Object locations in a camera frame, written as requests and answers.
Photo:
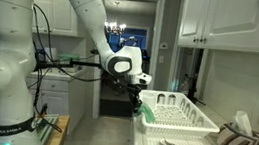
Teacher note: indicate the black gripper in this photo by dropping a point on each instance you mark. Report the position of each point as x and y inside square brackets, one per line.
[124, 87]

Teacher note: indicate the green towel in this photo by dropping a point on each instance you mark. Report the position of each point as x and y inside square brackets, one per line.
[147, 113]

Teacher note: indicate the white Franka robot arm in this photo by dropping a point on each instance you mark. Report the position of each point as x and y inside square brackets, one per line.
[2, 66]

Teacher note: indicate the white plastic dishrack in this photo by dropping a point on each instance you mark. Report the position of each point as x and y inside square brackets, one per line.
[181, 116]

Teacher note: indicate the clear bottle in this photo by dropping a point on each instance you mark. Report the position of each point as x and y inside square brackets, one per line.
[185, 85]

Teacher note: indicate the white thermostat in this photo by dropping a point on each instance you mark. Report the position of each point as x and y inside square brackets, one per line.
[163, 46]

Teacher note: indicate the lit chandelier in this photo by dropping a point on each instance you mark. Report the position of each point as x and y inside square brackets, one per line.
[114, 27]

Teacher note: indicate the white base cabinet with sink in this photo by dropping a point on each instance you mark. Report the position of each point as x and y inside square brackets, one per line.
[55, 96]

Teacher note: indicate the green box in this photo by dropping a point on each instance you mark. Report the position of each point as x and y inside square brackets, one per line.
[68, 57]

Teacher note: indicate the wooden table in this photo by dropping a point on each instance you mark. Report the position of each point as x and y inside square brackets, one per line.
[58, 137]

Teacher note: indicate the metal upper cabinet knob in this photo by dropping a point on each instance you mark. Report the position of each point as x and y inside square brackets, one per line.
[202, 39]
[195, 39]

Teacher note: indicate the white tissue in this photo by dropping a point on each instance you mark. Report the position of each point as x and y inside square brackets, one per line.
[242, 122]

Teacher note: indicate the white upper cabinet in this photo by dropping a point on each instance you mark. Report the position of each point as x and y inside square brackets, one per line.
[237, 22]

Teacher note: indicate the white light switch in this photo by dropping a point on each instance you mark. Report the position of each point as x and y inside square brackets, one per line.
[161, 59]

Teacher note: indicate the white door frame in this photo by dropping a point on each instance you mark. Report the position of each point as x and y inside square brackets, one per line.
[156, 39]

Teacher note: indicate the white wall cabinet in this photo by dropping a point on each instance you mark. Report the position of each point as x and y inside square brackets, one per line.
[64, 20]

